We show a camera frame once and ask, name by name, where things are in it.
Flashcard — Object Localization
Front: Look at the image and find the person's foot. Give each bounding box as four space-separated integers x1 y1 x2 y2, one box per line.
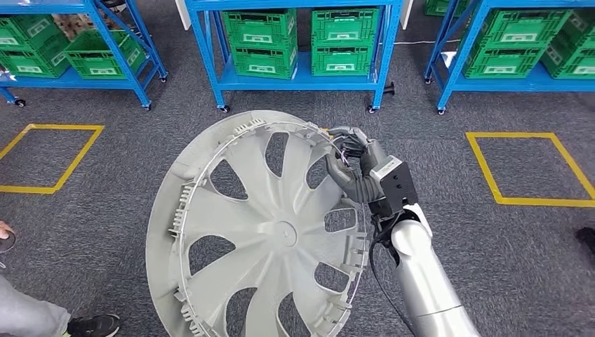
66 314 121 337

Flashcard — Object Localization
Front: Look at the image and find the grey plastic wheel cover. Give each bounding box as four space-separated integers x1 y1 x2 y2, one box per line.
145 110 373 337

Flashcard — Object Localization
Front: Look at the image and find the blue metal shelf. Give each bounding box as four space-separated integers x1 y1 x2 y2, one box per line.
185 0 403 115
0 0 169 112
424 0 595 116

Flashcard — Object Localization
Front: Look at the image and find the person's leg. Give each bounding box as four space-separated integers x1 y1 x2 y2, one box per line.
0 274 72 337

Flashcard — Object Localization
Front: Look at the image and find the white panel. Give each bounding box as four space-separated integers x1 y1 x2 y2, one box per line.
400 0 415 29
175 0 192 31

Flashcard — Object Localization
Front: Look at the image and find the brown speckled sheet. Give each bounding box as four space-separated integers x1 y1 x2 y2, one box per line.
53 13 101 41

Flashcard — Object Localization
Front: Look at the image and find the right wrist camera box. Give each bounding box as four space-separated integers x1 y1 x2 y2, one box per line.
369 155 420 218

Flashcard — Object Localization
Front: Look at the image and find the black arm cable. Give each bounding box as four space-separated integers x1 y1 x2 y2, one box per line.
368 218 417 337

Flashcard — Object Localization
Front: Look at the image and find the white floor cable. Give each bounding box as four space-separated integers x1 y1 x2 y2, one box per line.
381 39 461 46

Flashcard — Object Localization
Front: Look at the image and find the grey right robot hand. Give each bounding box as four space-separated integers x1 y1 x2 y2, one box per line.
324 125 388 194

